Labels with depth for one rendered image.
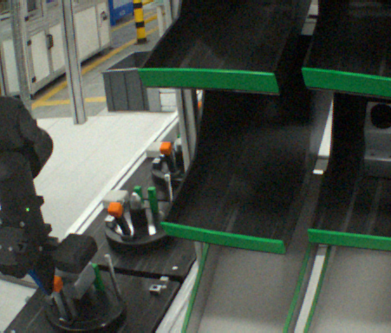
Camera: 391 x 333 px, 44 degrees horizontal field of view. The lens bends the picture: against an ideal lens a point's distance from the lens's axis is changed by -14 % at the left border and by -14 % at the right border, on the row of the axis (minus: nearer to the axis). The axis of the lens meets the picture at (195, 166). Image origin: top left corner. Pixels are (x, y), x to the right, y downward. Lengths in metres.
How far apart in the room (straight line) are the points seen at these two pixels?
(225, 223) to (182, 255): 0.38
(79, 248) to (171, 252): 0.34
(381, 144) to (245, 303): 0.26
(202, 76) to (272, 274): 0.28
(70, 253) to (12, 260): 0.08
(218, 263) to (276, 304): 0.10
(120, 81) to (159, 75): 2.27
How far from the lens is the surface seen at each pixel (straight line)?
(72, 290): 0.76
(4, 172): 0.59
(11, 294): 1.01
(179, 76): 0.47
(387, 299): 0.64
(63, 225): 1.31
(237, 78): 0.45
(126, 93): 2.74
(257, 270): 0.66
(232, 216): 0.56
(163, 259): 0.92
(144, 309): 0.81
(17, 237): 0.63
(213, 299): 0.67
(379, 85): 0.44
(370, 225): 0.53
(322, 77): 0.45
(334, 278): 0.65
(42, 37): 6.16
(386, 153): 0.55
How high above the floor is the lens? 1.49
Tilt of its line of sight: 25 degrees down
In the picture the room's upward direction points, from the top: 7 degrees counter-clockwise
